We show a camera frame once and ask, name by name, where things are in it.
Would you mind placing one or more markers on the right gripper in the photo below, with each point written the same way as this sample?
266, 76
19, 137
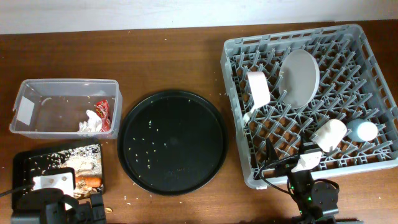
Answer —
272, 157

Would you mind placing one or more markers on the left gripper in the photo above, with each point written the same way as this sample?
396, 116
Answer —
83, 213

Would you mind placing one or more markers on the orange carrot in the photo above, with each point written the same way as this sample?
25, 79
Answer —
89, 181

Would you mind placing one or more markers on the bowl with food scraps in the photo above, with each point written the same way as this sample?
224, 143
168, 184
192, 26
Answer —
259, 89

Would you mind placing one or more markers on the white cup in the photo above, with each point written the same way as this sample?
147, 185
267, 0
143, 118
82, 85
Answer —
329, 135

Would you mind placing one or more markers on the light grey plate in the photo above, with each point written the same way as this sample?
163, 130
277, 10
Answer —
300, 78

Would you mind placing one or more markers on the white tissue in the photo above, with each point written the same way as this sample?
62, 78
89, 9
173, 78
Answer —
93, 124

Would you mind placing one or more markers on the blue cup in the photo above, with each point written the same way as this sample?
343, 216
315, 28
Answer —
362, 130

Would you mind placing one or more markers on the red snack wrapper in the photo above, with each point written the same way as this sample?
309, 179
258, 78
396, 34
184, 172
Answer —
102, 110

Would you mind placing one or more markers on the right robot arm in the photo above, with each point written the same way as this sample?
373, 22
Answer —
316, 199

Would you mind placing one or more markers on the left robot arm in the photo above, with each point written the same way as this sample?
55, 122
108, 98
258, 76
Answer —
52, 206

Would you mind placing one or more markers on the grey dishwasher rack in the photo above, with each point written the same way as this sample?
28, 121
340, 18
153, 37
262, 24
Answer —
351, 86

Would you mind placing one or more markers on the peanut on table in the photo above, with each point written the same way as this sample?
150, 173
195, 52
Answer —
108, 210

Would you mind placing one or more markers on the white plastic spoon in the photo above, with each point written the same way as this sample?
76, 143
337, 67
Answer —
247, 116

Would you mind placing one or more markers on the spilled food scraps pile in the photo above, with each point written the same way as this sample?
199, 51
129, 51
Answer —
85, 160

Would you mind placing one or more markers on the black rectangular tray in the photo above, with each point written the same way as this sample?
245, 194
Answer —
20, 174

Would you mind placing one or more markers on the round black tray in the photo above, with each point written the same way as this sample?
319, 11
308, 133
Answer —
172, 143

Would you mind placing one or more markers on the clear plastic bin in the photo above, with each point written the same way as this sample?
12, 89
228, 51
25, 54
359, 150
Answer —
52, 108

